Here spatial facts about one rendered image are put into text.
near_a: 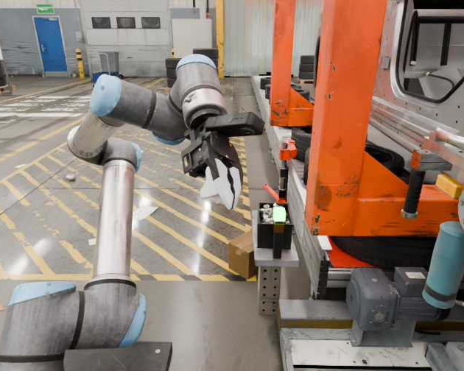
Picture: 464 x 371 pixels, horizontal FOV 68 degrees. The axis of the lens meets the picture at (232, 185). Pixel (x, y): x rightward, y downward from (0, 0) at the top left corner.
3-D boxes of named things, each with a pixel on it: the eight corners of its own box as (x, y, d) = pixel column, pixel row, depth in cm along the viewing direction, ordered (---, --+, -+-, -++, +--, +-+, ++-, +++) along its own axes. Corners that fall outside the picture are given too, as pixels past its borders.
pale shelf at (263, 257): (298, 266, 133) (299, 260, 132) (255, 266, 134) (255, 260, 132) (285, 215, 173) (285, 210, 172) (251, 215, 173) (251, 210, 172)
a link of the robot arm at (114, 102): (67, 129, 129) (103, 59, 71) (101, 138, 135) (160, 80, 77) (60, 158, 127) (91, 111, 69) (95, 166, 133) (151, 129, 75)
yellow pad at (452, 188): (490, 199, 129) (493, 187, 127) (453, 199, 129) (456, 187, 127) (468, 185, 142) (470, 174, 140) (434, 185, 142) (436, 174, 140)
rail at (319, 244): (336, 291, 158) (342, 250, 149) (315, 291, 158) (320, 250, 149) (278, 144, 386) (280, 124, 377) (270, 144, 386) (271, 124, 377)
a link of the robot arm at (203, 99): (233, 101, 73) (199, 79, 66) (237, 118, 71) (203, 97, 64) (204, 125, 78) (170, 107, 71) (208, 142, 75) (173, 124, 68)
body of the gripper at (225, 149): (212, 188, 69) (203, 141, 75) (244, 166, 64) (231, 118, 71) (183, 176, 63) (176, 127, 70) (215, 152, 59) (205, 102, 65)
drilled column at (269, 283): (278, 314, 167) (283, 240, 151) (258, 313, 168) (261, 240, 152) (276, 300, 177) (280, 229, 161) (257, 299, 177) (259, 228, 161)
